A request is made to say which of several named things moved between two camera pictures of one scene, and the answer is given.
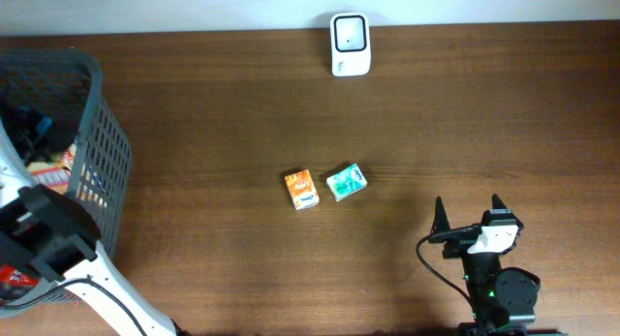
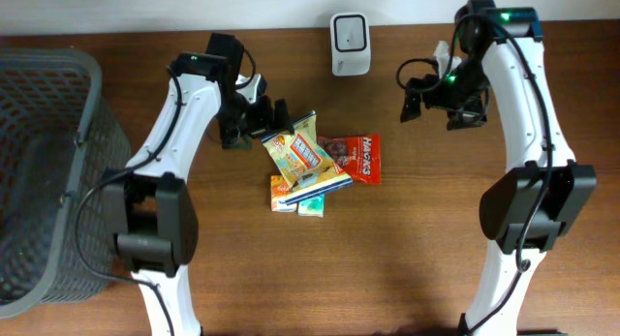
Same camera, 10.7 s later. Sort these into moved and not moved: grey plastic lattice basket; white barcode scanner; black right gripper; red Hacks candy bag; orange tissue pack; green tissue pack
Moved: green tissue pack; red Hacks candy bag; black right gripper; orange tissue pack
Not moved: grey plastic lattice basket; white barcode scanner
